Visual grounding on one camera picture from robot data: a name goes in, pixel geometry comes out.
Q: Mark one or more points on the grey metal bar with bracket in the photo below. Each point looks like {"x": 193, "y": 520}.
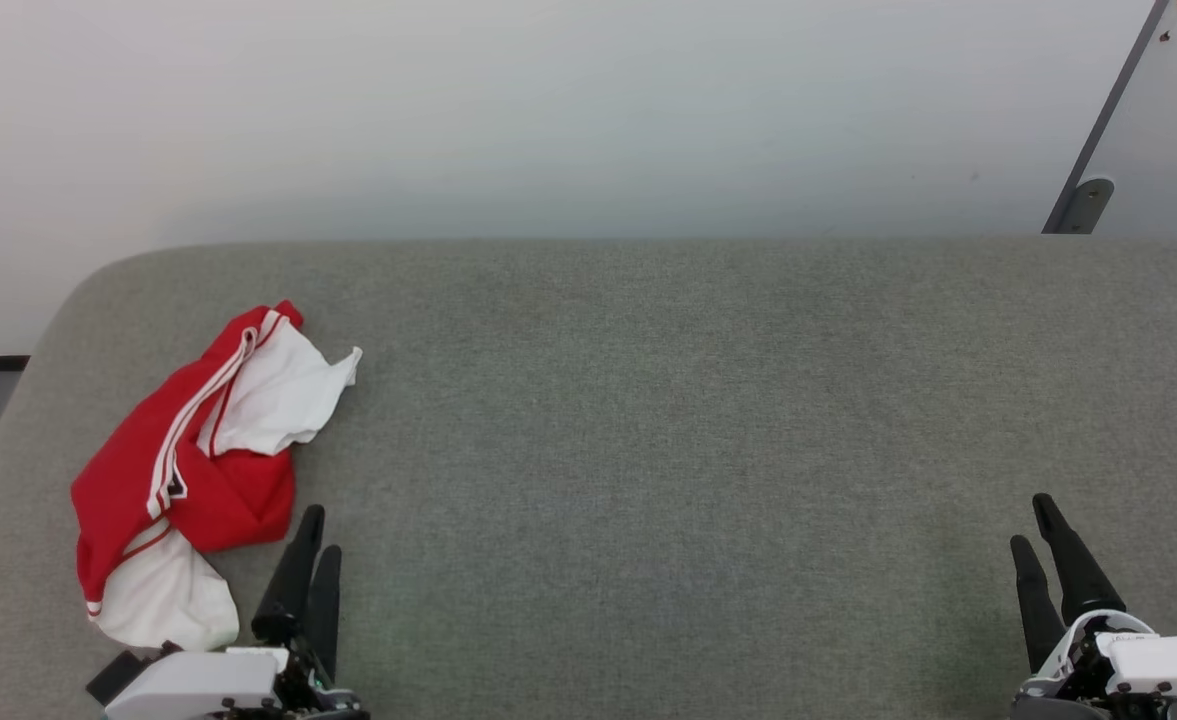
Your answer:
{"x": 1088, "y": 195}

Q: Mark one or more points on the red and white garment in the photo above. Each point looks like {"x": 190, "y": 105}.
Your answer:
{"x": 233, "y": 495}

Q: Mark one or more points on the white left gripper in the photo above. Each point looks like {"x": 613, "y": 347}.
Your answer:
{"x": 198, "y": 690}

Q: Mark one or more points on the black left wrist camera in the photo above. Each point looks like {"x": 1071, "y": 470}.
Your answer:
{"x": 116, "y": 677}

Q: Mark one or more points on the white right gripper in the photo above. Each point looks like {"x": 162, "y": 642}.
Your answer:
{"x": 1148, "y": 670}

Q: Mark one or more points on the grey fabric sofa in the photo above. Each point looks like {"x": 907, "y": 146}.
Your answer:
{"x": 648, "y": 450}

